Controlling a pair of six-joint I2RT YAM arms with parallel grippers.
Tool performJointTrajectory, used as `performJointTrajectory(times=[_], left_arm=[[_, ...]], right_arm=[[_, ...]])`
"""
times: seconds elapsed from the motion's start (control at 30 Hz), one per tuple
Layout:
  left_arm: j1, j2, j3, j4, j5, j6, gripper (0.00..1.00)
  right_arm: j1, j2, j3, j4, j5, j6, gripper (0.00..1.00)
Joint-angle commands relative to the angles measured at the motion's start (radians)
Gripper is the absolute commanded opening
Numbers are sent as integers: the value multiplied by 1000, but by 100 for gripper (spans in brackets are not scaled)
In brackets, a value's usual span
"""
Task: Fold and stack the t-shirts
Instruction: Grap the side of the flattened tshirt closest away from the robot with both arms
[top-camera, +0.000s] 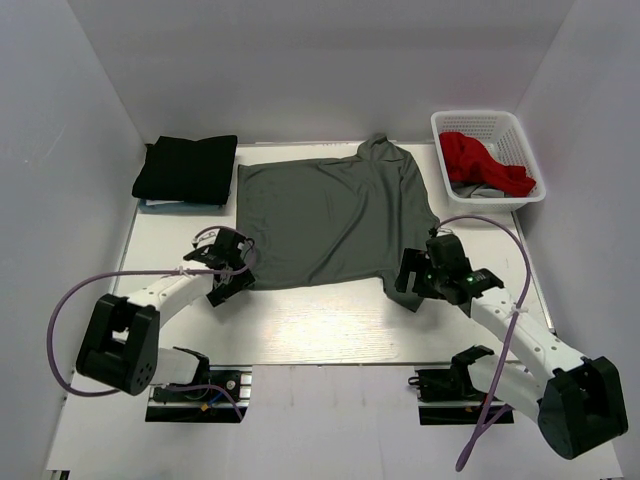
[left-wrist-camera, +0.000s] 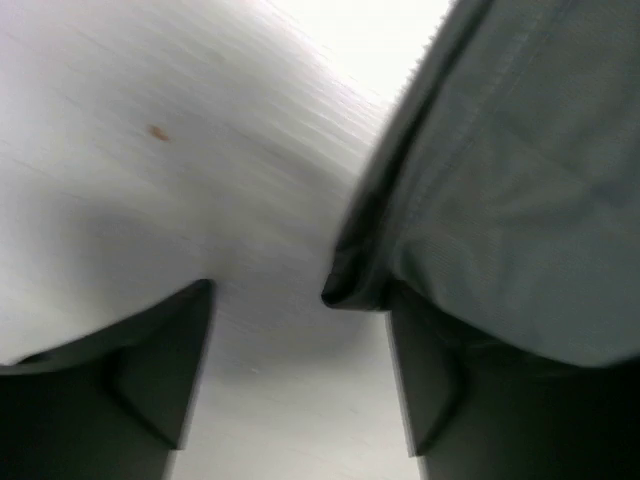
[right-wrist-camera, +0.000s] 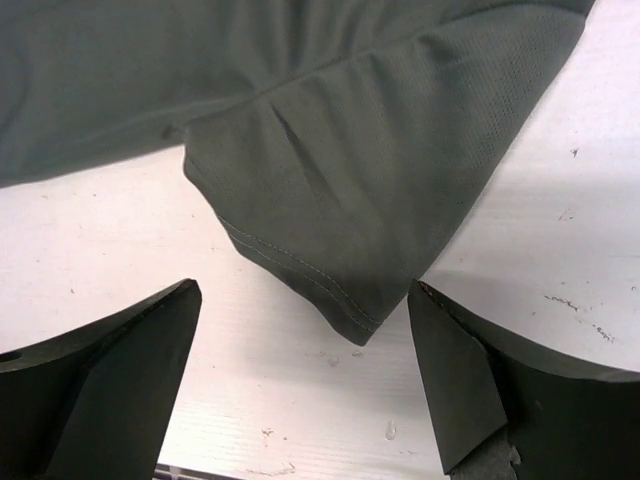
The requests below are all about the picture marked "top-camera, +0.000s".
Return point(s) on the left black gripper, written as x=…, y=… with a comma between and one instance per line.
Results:
x=240, y=281

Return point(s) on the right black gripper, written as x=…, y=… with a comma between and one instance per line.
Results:
x=414, y=261

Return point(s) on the grey t shirt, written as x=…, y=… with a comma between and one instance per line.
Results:
x=330, y=220
x=477, y=191

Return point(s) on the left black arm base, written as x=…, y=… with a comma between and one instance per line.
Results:
x=228, y=390

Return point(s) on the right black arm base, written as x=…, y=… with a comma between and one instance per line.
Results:
x=444, y=400

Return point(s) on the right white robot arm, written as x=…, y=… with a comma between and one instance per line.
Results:
x=577, y=402

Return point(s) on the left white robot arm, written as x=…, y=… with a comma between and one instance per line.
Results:
x=120, y=347

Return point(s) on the grey t shirt in basket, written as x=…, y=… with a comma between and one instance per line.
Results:
x=477, y=191

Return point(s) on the red t shirt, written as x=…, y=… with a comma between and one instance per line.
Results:
x=468, y=162

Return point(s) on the folded light blue t shirt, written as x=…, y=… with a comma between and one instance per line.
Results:
x=177, y=208

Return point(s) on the folded black t shirt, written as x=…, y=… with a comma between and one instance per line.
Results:
x=191, y=171

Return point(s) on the white plastic basket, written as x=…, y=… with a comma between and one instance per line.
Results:
x=502, y=135

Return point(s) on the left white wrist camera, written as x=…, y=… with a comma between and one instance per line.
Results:
x=204, y=238

